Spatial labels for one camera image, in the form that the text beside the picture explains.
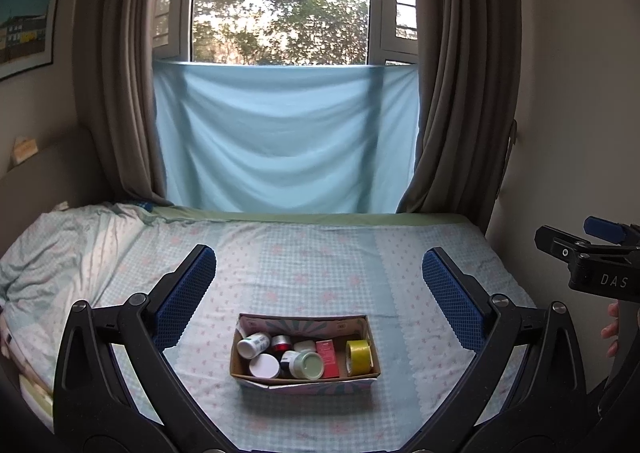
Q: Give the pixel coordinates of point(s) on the green jar with white lid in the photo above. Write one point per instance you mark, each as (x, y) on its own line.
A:
(309, 365)

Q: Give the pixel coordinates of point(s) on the framed wall poster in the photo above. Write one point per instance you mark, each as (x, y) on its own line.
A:
(27, 23)

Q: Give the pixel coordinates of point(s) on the person's right hand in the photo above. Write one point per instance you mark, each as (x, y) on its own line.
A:
(614, 328)

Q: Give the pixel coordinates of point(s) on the crumpled checked quilt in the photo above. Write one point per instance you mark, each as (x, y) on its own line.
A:
(65, 253)

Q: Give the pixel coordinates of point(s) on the red lid jar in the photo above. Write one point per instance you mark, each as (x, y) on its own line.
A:
(281, 344)

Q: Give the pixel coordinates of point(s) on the bow print bedsheet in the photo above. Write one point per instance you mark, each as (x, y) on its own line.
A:
(310, 273)

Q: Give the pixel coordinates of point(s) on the white bottle with green label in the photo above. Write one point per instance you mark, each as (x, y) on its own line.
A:
(254, 345)

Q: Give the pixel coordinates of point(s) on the green mattress sheet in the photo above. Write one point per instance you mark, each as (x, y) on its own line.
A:
(310, 217)

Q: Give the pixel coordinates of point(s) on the small tan box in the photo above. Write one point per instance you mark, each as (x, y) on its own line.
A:
(25, 150)

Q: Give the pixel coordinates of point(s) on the beige headboard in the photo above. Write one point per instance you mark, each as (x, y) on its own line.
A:
(65, 173)

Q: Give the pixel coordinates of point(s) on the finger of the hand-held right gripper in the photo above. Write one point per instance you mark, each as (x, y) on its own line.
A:
(602, 228)
(555, 240)

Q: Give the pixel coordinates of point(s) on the brown curtain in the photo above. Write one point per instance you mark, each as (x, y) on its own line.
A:
(120, 83)
(460, 83)

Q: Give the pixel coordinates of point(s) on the small red box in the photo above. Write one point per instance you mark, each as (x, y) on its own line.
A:
(327, 358)

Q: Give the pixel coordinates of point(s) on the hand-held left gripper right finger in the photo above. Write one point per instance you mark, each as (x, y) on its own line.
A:
(452, 298)

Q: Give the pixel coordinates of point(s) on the yellow tape roll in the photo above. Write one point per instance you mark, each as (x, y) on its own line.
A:
(358, 358)

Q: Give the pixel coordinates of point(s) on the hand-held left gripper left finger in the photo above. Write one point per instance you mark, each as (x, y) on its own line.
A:
(182, 298)

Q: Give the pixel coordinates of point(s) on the white round jar lid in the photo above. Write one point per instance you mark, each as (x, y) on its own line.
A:
(264, 366)

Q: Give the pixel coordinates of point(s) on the cardboard box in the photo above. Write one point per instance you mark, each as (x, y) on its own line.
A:
(300, 324)

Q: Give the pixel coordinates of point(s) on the light blue hanging cloth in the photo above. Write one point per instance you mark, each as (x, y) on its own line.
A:
(285, 143)

